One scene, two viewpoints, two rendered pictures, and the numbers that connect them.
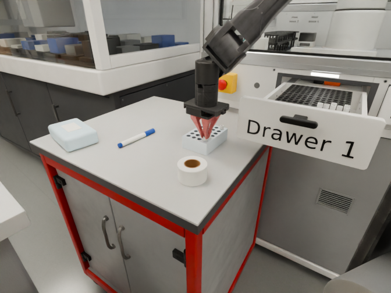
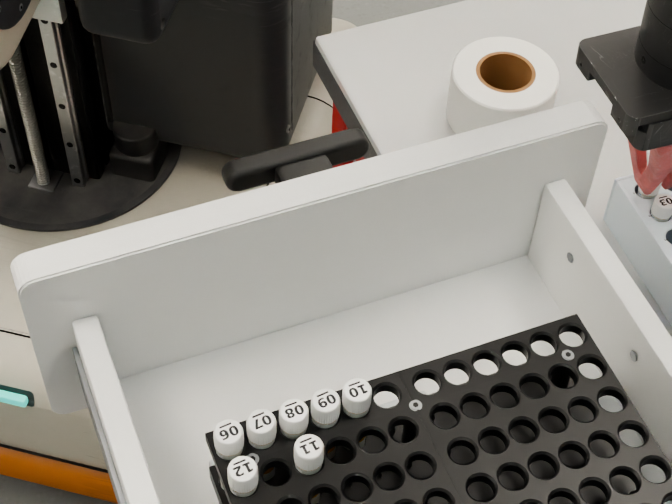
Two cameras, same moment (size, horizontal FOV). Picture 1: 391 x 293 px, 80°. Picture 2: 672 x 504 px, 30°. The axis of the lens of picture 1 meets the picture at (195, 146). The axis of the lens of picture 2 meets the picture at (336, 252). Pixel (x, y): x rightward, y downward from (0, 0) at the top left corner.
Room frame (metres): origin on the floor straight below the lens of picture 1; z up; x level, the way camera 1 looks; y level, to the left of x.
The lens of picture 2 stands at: (0.70, -0.54, 1.35)
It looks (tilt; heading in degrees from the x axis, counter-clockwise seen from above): 52 degrees down; 124
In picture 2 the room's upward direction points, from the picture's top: 3 degrees clockwise
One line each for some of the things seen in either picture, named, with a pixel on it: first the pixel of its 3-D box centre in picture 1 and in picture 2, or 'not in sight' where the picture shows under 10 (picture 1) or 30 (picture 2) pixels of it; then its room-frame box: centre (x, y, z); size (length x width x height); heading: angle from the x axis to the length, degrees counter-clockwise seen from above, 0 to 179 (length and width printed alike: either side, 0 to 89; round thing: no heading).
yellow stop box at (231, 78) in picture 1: (226, 82); not in sight; (0.91, -0.12, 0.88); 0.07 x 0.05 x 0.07; 57
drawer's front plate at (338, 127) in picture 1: (298, 129); (323, 257); (0.48, -0.23, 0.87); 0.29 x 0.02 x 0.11; 57
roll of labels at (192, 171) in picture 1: (192, 170); (501, 94); (0.45, 0.01, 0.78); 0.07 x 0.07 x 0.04
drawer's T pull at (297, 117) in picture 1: (299, 120); (304, 176); (0.46, -0.22, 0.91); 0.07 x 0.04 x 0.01; 57
